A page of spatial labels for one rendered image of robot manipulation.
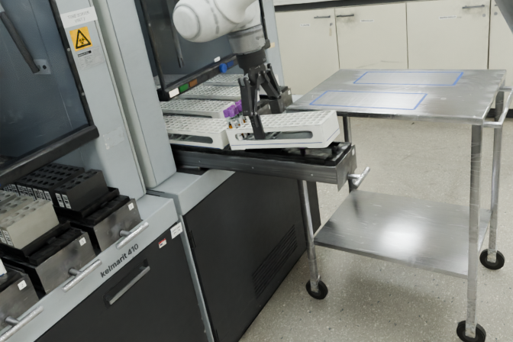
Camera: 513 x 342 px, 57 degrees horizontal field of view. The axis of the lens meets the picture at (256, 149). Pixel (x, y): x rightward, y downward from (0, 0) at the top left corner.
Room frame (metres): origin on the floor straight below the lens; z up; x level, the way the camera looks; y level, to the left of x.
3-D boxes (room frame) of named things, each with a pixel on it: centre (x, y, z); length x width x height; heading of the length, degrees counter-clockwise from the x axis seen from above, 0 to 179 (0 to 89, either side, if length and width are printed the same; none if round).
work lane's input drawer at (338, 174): (1.27, 0.04, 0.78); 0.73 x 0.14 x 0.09; 55
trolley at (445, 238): (1.50, -0.50, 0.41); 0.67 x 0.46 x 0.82; 53
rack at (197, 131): (1.37, 0.19, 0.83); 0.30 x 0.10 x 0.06; 55
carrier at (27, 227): (0.92, 0.51, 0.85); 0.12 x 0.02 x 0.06; 146
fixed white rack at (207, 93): (1.68, 0.11, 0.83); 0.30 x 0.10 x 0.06; 55
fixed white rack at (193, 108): (1.56, 0.19, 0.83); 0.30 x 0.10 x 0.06; 55
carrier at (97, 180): (1.04, 0.43, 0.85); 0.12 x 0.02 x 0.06; 146
